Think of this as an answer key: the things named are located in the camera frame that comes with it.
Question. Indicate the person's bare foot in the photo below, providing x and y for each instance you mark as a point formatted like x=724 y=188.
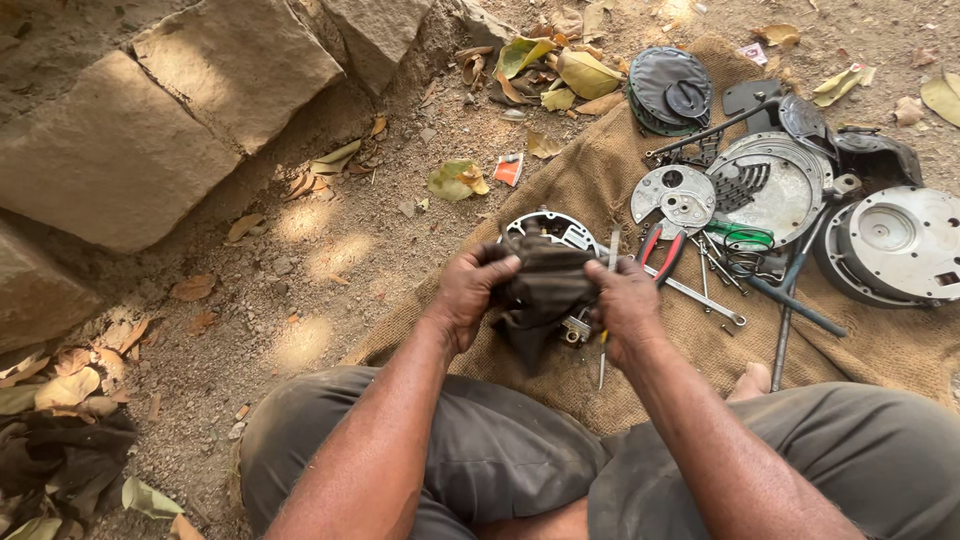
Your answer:
x=750 y=382

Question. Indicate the black metal rod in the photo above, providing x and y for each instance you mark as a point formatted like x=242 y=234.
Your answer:
x=712 y=129

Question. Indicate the scattered dry leaves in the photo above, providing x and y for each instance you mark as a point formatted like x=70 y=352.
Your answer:
x=71 y=382

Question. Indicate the heap of dry leaves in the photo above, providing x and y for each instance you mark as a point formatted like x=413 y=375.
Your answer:
x=551 y=67

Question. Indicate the large stone blocks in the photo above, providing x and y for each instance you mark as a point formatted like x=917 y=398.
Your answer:
x=150 y=127

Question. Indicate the metal regulator housing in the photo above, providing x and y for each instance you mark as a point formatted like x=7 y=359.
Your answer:
x=553 y=225

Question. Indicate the burlap sack mat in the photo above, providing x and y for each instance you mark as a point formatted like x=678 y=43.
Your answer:
x=862 y=352

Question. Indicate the small round metal plate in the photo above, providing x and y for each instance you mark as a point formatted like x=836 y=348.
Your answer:
x=675 y=196

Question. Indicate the person's right hand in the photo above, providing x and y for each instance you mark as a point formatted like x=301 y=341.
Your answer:
x=626 y=311

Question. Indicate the person's left hand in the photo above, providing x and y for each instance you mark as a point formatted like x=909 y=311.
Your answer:
x=469 y=296

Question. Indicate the black round cover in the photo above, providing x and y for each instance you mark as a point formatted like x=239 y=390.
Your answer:
x=802 y=124

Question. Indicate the person's grey trousers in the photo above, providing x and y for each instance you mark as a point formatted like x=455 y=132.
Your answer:
x=787 y=465

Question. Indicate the large round metal plate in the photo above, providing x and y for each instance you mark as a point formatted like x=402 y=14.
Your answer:
x=784 y=191

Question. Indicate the black coil spring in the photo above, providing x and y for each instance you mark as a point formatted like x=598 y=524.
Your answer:
x=748 y=259

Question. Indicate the pink paper scrap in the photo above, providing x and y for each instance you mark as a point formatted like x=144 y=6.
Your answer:
x=753 y=53

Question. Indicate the black curved housing shell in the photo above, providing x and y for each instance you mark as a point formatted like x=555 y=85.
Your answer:
x=881 y=157

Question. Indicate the round aluminium housing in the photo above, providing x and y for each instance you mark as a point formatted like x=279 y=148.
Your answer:
x=896 y=244

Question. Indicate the group of loose bolts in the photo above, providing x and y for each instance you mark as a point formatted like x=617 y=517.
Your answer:
x=712 y=262

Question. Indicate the silver open-end spanner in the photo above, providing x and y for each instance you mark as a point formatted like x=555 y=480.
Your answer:
x=697 y=296

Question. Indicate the dark rag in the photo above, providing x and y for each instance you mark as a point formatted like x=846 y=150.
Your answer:
x=546 y=292

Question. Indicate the red and white wrapper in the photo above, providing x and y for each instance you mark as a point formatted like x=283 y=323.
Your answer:
x=508 y=169

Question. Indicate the dark cloth heap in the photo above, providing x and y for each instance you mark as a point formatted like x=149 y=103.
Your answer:
x=60 y=457

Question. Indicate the black rubber diaphragm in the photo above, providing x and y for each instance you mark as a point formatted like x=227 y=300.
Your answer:
x=660 y=82

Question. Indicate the flat black plastic piece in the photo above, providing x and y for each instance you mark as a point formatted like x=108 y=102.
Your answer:
x=746 y=96

